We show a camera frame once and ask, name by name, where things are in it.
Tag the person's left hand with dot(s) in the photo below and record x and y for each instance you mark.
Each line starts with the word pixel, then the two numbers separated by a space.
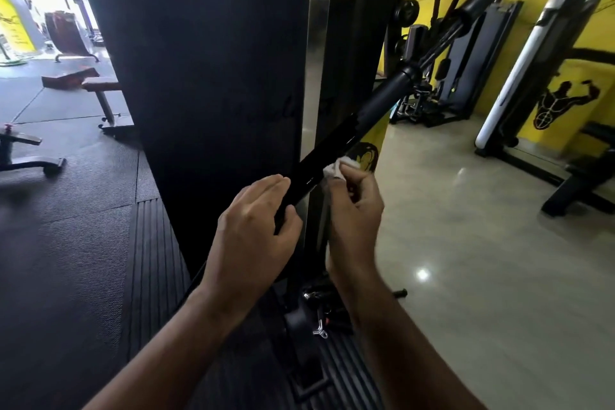
pixel 250 246

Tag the person's right hand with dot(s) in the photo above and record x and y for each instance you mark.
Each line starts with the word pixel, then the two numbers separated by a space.
pixel 355 227

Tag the white cleaning wipe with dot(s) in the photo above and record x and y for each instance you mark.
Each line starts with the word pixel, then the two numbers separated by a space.
pixel 338 168

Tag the dark shrouded seated machine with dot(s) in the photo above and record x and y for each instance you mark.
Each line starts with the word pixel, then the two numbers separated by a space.
pixel 480 54

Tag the black round weight plate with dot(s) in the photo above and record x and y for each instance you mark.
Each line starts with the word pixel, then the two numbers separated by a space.
pixel 407 12

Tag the person's right forearm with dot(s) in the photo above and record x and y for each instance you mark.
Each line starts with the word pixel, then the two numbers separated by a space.
pixel 408 357

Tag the yellow standing banner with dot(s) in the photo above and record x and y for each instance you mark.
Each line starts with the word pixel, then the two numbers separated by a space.
pixel 14 25

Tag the black flat bench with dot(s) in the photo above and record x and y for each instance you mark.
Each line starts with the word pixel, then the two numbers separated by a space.
pixel 101 84

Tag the black tipped chrome pin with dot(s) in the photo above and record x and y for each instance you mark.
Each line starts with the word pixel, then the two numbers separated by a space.
pixel 400 293

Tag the chrome black bar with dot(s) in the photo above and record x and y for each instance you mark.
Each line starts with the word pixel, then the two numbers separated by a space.
pixel 331 150

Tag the black weight machine frame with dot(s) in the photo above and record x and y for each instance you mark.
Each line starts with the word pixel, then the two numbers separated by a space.
pixel 192 63

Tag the brown aerobic step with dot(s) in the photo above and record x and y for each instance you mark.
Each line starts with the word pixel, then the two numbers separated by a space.
pixel 69 78

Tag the black curved ab bench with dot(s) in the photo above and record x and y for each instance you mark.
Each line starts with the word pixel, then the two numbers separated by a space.
pixel 67 35

